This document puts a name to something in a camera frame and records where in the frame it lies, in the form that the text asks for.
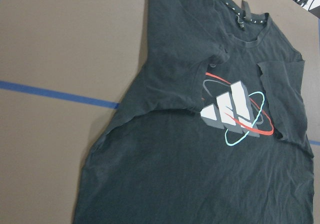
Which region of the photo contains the black t-shirt with logo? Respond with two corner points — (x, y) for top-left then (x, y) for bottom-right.
(73, 0), (314, 224)

